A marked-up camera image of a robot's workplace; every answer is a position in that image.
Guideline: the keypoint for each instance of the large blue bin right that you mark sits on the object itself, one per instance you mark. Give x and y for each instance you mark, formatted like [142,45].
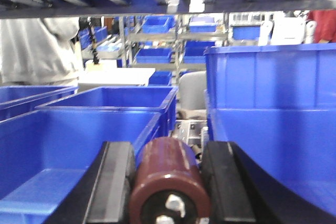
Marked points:
[277,103]

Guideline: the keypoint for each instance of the grey chair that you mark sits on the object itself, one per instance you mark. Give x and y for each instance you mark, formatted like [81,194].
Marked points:
[191,90]

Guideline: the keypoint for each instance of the person in red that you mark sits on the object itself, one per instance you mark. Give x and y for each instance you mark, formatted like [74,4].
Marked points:
[325,29]

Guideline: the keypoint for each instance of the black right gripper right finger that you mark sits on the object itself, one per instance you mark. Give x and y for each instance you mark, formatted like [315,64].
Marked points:
[242,192]

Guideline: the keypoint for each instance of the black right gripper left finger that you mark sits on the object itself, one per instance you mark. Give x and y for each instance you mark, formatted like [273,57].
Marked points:
[103,192]

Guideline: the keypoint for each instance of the blue bin middle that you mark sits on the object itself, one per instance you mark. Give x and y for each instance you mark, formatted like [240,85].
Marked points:
[161,99]

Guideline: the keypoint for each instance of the dark brown cylindrical capacitor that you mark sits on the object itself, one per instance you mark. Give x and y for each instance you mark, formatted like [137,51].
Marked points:
[168,187]

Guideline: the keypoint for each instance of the blue bin front left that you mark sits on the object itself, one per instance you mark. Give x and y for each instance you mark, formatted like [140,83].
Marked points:
[45,153]

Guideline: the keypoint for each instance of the person in grey jacket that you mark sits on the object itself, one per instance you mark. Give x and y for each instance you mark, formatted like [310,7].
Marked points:
[39,51]

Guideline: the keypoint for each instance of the blue bin far left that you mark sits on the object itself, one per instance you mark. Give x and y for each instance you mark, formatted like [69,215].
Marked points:
[17,100]

